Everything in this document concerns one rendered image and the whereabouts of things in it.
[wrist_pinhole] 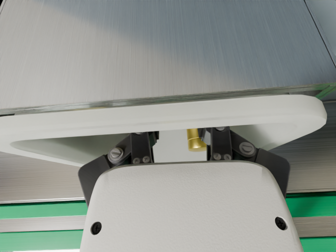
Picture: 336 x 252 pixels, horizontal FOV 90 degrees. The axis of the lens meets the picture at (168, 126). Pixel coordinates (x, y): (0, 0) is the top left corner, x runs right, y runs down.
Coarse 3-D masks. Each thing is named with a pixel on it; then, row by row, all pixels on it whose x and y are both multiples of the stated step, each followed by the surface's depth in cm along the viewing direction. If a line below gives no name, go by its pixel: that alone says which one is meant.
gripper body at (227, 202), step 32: (224, 160) 10; (96, 192) 9; (128, 192) 8; (160, 192) 8; (192, 192) 8; (224, 192) 8; (256, 192) 8; (96, 224) 8; (128, 224) 8; (160, 224) 7; (192, 224) 7; (224, 224) 7; (256, 224) 7; (288, 224) 7
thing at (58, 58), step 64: (64, 0) 10; (128, 0) 9; (192, 0) 9; (256, 0) 9; (0, 64) 8; (64, 64) 8; (128, 64) 8; (192, 64) 8; (256, 64) 7; (320, 64) 7
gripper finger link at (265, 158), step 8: (256, 152) 11; (264, 152) 11; (248, 160) 11; (256, 160) 11; (264, 160) 11; (272, 160) 11; (280, 160) 11; (272, 168) 10; (280, 168) 10; (288, 168) 10; (280, 176) 10; (288, 176) 10; (280, 184) 10
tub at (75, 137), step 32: (256, 96) 8; (288, 96) 7; (0, 128) 7; (32, 128) 7; (64, 128) 7; (96, 128) 7; (128, 128) 7; (160, 128) 7; (256, 128) 12; (288, 128) 9; (64, 160) 14; (160, 160) 27; (192, 160) 27
